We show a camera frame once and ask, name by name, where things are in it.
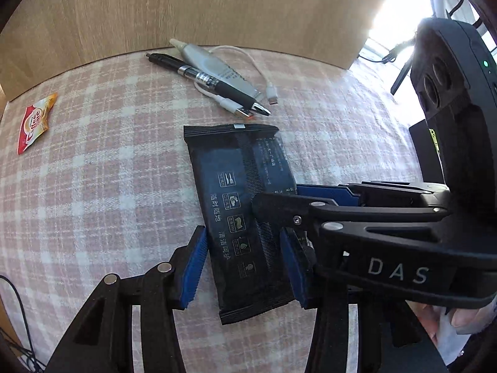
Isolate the person's right hand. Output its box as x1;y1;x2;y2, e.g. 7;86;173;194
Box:
408;301;488;348

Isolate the black pen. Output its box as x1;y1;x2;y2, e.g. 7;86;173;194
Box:
145;52;272;118

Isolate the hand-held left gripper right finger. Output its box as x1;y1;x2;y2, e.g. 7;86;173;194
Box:
279;228;449;373

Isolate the black wipes packet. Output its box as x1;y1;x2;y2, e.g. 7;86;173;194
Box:
183;123;307;325

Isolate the red white candy packet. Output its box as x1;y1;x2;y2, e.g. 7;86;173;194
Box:
17;92;59;155

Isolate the black tripod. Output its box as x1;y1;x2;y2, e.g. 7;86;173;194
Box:
357;33;418;96

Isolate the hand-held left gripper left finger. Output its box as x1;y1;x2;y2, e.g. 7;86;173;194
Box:
44;225;210;373

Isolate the grey white marker pen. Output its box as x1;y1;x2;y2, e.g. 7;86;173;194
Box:
170;38;262;99

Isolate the black storage box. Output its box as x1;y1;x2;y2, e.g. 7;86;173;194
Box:
408;118;445;183

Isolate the white usb cable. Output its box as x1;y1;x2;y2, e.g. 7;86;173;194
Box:
193;45;280;117

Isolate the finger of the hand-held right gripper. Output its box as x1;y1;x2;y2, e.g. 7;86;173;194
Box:
252;191;449;242
295;181;451;207

